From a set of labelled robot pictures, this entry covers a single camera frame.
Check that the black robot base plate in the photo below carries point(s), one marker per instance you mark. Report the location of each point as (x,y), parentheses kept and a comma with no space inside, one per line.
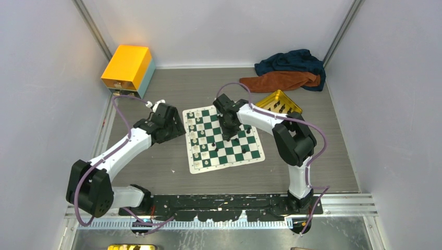
(227,207)

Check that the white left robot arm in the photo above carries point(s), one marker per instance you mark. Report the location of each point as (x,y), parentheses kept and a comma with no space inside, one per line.
(90,183)

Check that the yellow teal drawer box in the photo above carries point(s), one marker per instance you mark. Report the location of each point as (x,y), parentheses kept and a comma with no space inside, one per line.
(130,70)

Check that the gold metal tin tray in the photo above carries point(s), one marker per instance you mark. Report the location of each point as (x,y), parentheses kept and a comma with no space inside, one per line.
(279,102)

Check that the dark blue cloth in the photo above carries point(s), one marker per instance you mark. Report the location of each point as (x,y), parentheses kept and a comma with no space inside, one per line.
(297,60)

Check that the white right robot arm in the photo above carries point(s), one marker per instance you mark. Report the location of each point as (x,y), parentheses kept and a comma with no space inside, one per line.
(293,138)

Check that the aluminium wall rail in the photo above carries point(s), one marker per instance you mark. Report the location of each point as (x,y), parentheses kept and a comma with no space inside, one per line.
(93,28)
(346,23)

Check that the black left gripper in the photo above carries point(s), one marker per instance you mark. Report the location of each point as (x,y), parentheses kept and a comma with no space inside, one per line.
(177,129)

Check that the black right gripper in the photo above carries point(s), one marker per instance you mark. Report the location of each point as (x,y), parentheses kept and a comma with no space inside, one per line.
(228,133)

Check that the green white chess mat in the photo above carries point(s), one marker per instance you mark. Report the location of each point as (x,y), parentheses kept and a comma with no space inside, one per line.
(203,129)

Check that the orange brown cloth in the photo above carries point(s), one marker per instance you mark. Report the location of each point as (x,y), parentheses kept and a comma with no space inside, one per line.
(281,80)

